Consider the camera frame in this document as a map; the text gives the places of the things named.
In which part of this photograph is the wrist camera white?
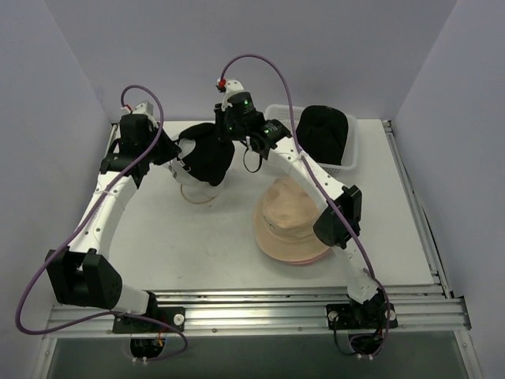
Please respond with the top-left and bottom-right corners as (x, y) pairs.
(133, 101), (154, 118)
(216, 79), (245, 111)

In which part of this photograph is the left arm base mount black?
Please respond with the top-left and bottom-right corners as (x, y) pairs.
(112, 306), (185, 334)

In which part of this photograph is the white plastic basket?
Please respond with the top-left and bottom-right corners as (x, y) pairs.
(265, 104), (359, 176)

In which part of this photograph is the white baseball cap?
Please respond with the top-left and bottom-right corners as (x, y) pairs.
(164, 139), (224, 198)

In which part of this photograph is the gold wire hat stand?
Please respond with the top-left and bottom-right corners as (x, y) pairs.
(180, 184), (215, 205)

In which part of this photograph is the black baseball cap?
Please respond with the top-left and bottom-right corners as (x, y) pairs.
(176, 122), (235, 187)

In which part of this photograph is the black hat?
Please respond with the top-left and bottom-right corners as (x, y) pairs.
(296, 105), (349, 166)

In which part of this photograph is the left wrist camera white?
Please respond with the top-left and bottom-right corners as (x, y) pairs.
(133, 101), (154, 118)

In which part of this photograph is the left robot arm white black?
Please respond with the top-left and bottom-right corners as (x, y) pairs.
(46, 103), (180, 331)

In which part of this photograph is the pink bucket hat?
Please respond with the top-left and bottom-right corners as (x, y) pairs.
(286, 249), (329, 266)

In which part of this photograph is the beige bucket hat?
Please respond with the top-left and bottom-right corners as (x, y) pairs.
(252, 176), (329, 263)

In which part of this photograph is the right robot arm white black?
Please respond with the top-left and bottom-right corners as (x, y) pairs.
(215, 90), (392, 331)

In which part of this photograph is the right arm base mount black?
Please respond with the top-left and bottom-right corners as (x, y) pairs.
(325, 301), (387, 331)

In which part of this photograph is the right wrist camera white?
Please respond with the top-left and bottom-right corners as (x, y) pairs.
(216, 79), (245, 111)

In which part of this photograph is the aluminium rail frame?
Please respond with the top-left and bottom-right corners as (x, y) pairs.
(37, 286), (470, 340)

